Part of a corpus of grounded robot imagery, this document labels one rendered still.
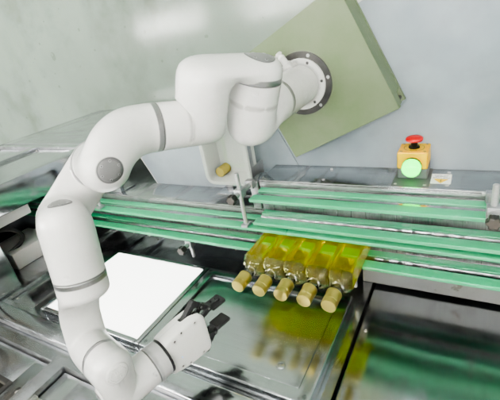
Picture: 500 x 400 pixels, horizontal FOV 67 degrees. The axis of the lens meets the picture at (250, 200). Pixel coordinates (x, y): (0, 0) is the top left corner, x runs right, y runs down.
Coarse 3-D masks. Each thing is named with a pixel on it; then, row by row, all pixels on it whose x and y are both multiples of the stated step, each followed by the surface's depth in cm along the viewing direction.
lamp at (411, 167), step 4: (404, 160) 92; (408, 160) 90; (412, 160) 90; (416, 160) 90; (404, 164) 91; (408, 164) 90; (412, 164) 89; (416, 164) 89; (420, 164) 90; (404, 168) 91; (408, 168) 90; (412, 168) 90; (416, 168) 89; (420, 168) 90; (404, 172) 91; (408, 172) 90; (412, 172) 90; (416, 172) 90; (408, 176) 91; (412, 176) 91
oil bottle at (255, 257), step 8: (264, 240) 104; (272, 240) 103; (256, 248) 101; (264, 248) 100; (248, 256) 98; (256, 256) 97; (264, 256) 98; (248, 264) 97; (256, 264) 96; (256, 272) 97
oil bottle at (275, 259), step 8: (280, 240) 102; (288, 240) 102; (296, 240) 101; (272, 248) 99; (280, 248) 99; (288, 248) 98; (272, 256) 96; (280, 256) 95; (264, 264) 95; (272, 264) 94; (280, 264) 94; (280, 272) 94
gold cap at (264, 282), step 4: (260, 276) 92; (264, 276) 91; (268, 276) 91; (260, 280) 90; (264, 280) 90; (268, 280) 91; (256, 284) 89; (260, 284) 89; (264, 284) 89; (268, 284) 90; (252, 288) 90; (256, 288) 89; (260, 288) 88; (264, 288) 89; (268, 288) 91; (256, 292) 90; (260, 292) 89; (264, 292) 89; (260, 296) 90
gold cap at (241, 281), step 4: (240, 272) 95; (244, 272) 94; (248, 272) 94; (240, 276) 93; (244, 276) 93; (248, 276) 94; (236, 280) 92; (240, 280) 92; (244, 280) 92; (248, 280) 94; (232, 284) 93; (236, 284) 92; (240, 284) 91; (244, 284) 92; (236, 288) 93; (240, 288) 92
